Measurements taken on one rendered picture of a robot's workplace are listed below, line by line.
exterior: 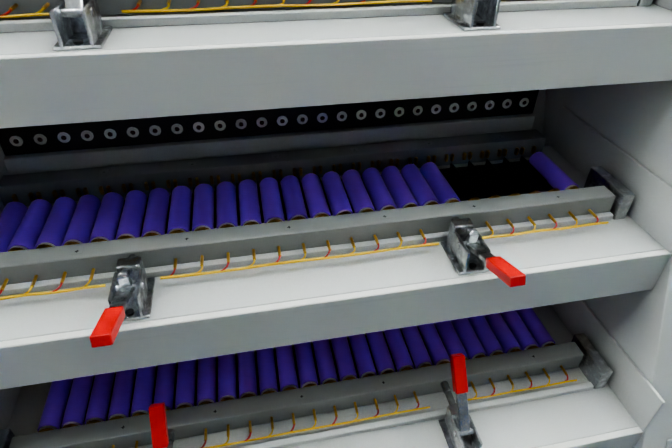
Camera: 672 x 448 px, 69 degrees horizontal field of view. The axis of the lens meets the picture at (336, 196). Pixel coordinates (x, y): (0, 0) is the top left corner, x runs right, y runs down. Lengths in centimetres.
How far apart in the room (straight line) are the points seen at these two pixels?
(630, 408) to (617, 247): 18
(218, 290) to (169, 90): 16
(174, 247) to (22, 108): 14
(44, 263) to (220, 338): 14
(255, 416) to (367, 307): 18
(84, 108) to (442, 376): 40
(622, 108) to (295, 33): 33
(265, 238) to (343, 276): 7
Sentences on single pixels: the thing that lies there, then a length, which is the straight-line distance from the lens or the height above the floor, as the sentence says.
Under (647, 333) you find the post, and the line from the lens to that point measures 56.
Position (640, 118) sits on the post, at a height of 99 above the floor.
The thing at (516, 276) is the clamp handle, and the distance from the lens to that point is 36.
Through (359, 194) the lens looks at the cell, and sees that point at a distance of 45.
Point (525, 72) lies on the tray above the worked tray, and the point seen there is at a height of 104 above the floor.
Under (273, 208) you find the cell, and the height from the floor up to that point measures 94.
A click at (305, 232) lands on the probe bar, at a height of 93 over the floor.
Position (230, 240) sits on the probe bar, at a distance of 40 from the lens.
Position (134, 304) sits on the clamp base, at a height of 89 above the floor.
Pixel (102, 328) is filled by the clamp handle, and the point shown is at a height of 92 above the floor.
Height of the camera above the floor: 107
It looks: 16 degrees down
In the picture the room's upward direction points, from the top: 3 degrees counter-clockwise
